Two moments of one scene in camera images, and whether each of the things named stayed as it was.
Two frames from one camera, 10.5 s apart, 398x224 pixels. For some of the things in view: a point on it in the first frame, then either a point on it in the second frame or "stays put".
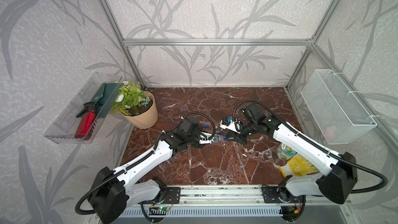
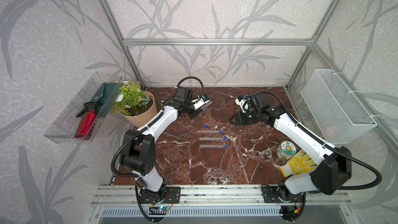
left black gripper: (198, 145) → (193, 115)
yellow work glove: (297, 166) stays put
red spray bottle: (84, 129) stays put
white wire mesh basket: (340, 116) stays put
